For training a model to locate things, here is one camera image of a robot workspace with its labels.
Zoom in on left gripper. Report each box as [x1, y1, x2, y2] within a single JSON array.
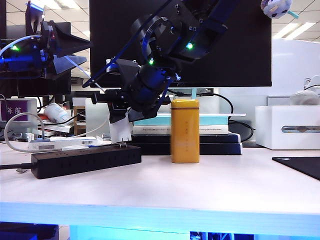
[[37, 21, 94, 81]]

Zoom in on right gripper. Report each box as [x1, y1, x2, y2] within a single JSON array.
[[91, 69, 176, 124]]

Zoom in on white 65W wall charger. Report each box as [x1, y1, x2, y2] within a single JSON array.
[[109, 117, 133, 149]]

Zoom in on white charger cable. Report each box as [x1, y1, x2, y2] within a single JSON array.
[[0, 35, 106, 91]]

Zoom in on white desk divider panel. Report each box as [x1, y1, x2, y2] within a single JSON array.
[[84, 96, 112, 138]]

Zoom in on black computer monitor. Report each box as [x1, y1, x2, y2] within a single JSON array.
[[0, 0, 7, 41], [5, 21, 72, 97]]

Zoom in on brown wooden shelf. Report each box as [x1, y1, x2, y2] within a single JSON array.
[[73, 106, 86, 137]]

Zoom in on yellow rectangular tin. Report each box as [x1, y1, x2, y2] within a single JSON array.
[[170, 98, 200, 165]]

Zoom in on white plastic bottle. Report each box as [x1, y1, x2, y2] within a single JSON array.
[[43, 102, 71, 124]]

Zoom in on black power strip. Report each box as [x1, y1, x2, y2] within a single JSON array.
[[31, 144, 143, 180]]

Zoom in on white blue carton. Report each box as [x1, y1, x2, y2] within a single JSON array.
[[27, 136, 99, 152]]

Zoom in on stack of books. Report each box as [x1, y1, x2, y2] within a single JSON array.
[[36, 113, 74, 134]]

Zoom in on purple name sign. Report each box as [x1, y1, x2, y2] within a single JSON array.
[[0, 98, 38, 135]]

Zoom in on teal book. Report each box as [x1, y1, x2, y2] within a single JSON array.
[[133, 116, 229, 127]]

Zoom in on white book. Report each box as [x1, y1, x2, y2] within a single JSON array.
[[132, 125, 229, 135]]

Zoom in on black flat box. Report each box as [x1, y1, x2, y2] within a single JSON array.
[[131, 132, 241, 145], [129, 142, 243, 156]]

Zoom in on black AOC monitor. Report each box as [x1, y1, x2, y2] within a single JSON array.
[[89, 0, 273, 88]]

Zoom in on white tissue box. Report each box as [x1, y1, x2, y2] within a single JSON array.
[[254, 104, 320, 151]]

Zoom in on grey storage box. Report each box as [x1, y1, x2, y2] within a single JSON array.
[[266, 95, 294, 107]]

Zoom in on dark blue cabinet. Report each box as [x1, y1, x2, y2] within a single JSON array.
[[0, 221, 60, 240]]

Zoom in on white plush toy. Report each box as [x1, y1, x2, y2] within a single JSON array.
[[259, 0, 300, 20]]

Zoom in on black mouse pad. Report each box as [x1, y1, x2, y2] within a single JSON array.
[[271, 156, 320, 182]]

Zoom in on white monitor cable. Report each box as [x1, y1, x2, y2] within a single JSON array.
[[49, 117, 109, 140]]

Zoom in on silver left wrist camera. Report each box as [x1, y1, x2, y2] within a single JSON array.
[[25, 0, 46, 35]]

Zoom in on grey looped cable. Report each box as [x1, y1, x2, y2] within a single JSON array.
[[3, 112, 46, 153]]

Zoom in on black cable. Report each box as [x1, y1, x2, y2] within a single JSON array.
[[198, 92, 256, 148]]

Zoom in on black power strip cord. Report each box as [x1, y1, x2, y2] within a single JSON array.
[[0, 161, 34, 172]]

